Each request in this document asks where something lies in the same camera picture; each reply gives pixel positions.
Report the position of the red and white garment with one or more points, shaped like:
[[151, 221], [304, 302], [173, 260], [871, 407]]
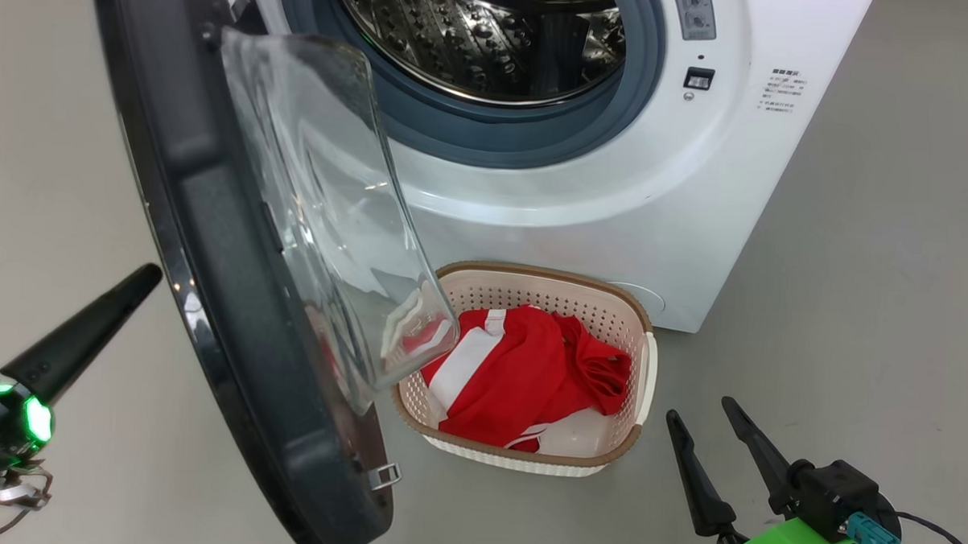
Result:
[[520, 378]]

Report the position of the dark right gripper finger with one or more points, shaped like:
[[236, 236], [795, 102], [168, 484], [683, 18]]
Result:
[[771, 463], [705, 497]]

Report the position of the white front-load washing machine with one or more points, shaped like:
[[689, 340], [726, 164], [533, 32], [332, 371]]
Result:
[[614, 228]]

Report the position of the stainless steel washing machine drum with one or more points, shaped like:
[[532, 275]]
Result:
[[476, 38]]

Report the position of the cream laundry basket brown rim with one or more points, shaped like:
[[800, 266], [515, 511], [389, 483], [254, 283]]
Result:
[[532, 286]]

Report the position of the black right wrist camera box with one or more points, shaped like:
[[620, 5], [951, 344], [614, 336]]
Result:
[[838, 494]]

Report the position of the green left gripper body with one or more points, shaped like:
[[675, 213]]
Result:
[[4, 424]]

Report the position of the black glass washer door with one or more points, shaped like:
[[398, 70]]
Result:
[[211, 254]]

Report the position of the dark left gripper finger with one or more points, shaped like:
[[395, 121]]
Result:
[[79, 330]]

